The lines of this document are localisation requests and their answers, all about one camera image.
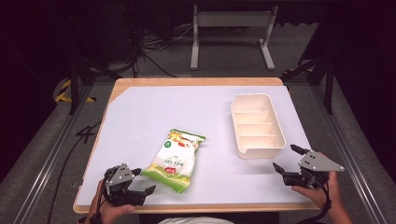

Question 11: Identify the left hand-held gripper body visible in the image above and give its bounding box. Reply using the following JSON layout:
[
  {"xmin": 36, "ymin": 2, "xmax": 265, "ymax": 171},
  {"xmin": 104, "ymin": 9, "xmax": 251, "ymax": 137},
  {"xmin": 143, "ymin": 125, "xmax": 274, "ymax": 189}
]
[{"xmin": 104, "ymin": 162, "xmax": 148, "ymax": 207}]

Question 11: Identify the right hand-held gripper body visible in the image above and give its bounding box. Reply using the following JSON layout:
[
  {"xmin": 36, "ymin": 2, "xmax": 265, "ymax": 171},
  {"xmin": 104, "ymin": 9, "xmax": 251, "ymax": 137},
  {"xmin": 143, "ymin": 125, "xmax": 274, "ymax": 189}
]
[{"xmin": 282, "ymin": 149, "xmax": 346, "ymax": 190}]

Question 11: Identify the white and green snack bag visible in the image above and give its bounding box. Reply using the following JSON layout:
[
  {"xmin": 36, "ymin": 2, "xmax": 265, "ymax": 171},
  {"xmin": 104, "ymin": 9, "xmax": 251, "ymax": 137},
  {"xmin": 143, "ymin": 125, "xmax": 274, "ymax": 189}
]
[{"xmin": 140, "ymin": 128, "xmax": 206, "ymax": 194}]

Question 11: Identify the person's right hand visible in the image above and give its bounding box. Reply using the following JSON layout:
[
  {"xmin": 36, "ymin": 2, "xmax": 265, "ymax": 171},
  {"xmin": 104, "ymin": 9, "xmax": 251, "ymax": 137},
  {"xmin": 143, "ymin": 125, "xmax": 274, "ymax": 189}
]
[{"xmin": 291, "ymin": 171, "xmax": 342, "ymax": 212}]

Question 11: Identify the person's left hand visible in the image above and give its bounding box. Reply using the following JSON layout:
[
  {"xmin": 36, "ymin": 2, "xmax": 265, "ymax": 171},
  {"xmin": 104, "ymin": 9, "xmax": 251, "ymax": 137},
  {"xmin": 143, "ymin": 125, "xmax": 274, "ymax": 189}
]
[{"xmin": 88, "ymin": 179, "xmax": 136, "ymax": 224}]

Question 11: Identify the white divided plastic bin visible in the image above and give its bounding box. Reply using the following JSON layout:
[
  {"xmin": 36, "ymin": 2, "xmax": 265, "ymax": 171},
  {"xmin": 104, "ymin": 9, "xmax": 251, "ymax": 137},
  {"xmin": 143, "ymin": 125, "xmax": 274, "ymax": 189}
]
[{"xmin": 230, "ymin": 92, "xmax": 287, "ymax": 160}]

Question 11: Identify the person's white clothing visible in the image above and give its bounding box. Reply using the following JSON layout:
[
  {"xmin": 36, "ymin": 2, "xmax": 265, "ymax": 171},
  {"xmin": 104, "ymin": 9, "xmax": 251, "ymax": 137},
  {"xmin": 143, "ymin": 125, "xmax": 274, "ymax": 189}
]
[{"xmin": 158, "ymin": 217, "xmax": 235, "ymax": 224}]

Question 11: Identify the black metal stand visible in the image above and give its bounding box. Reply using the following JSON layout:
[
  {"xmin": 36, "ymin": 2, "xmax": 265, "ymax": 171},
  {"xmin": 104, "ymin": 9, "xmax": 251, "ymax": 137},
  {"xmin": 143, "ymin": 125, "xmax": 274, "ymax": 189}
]
[
  {"xmin": 66, "ymin": 55, "xmax": 123, "ymax": 115},
  {"xmin": 280, "ymin": 55, "xmax": 336, "ymax": 115}
]

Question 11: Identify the white table mat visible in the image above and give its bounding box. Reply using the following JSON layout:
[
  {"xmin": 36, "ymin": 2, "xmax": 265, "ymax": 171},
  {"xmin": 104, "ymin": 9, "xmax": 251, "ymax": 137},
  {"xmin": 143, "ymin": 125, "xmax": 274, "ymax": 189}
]
[{"xmin": 76, "ymin": 85, "xmax": 313, "ymax": 207}]

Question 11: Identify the yellow and black hazard tape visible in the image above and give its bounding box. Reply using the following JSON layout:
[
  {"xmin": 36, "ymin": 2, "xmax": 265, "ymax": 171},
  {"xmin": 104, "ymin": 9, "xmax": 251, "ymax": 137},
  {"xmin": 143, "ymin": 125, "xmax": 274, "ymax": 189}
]
[{"xmin": 54, "ymin": 78, "xmax": 96, "ymax": 104}]

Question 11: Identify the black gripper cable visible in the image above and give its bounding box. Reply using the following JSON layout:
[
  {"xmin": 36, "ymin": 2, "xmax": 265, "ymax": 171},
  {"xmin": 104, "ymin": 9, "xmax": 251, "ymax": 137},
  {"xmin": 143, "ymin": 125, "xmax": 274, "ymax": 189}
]
[
  {"xmin": 94, "ymin": 174, "xmax": 108, "ymax": 224},
  {"xmin": 295, "ymin": 181, "xmax": 332, "ymax": 224}
]

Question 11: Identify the aluminium floor rail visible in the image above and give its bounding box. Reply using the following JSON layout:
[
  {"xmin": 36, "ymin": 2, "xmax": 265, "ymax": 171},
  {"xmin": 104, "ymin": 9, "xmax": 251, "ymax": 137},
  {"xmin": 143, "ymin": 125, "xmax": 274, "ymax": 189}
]
[
  {"xmin": 310, "ymin": 84, "xmax": 388, "ymax": 224},
  {"xmin": 12, "ymin": 83, "xmax": 95, "ymax": 224}
]

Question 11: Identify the black floor cable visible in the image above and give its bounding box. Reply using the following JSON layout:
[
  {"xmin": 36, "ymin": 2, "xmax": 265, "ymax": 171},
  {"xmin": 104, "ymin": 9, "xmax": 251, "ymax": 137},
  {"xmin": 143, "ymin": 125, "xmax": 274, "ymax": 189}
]
[{"xmin": 46, "ymin": 120, "xmax": 103, "ymax": 224}]

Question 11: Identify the bundle of floor cables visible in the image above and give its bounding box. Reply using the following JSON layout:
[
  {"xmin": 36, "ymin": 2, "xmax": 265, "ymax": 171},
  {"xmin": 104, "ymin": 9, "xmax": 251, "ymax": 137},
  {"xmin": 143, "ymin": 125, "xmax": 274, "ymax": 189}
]
[{"xmin": 118, "ymin": 6, "xmax": 194, "ymax": 78}]

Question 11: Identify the white metal stand frame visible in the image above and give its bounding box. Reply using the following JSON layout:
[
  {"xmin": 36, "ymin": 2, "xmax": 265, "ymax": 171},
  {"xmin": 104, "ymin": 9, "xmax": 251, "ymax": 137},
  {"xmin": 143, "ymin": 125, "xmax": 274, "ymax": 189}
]
[{"xmin": 190, "ymin": 4, "xmax": 280, "ymax": 71}]

